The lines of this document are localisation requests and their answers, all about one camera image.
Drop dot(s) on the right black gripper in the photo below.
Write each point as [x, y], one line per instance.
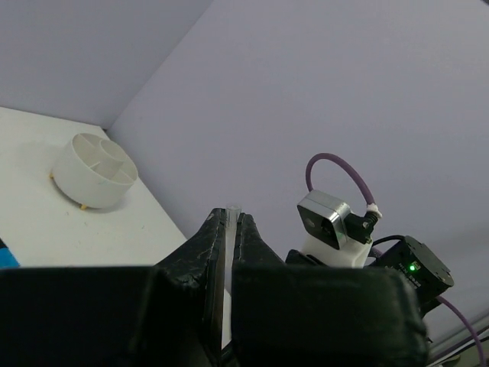
[427, 274]

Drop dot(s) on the clear pen cap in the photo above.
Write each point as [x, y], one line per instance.
[233, 212]

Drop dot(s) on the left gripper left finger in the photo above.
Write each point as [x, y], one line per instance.
[168, 314]

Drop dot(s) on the white round divided organizer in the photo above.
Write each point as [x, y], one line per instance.
[93, 172]

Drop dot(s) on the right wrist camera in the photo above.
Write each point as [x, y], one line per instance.
[336, 237]

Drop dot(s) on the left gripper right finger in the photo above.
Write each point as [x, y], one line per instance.
[314, 315]

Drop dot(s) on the blue black highlighter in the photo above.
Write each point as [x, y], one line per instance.
[7, 260]

